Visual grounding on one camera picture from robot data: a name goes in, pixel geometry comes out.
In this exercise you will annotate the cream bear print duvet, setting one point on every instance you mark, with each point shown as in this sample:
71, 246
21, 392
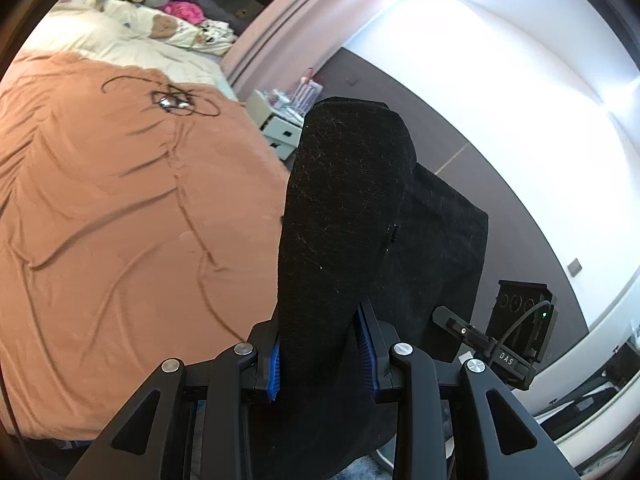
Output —
122, 34

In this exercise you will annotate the pink garment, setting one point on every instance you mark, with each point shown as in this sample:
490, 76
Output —
184, 10

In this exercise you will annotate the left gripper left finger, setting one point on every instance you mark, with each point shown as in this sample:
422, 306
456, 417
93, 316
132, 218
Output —
189, 421

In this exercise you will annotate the white patterned garment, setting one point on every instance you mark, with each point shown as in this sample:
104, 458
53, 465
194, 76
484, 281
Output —
216, 37

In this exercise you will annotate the brown fleece blanket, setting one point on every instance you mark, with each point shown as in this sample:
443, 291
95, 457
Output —
140, 221

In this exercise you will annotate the black pants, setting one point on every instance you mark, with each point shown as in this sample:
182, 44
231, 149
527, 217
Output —
362, 220

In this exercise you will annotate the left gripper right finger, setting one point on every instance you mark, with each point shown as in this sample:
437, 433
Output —
455, 420

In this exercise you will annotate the white bedside drawer cabinet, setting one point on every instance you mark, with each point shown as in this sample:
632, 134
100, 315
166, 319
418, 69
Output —
275, 118

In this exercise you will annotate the pink curtain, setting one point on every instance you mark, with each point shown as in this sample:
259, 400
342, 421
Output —
292, 36

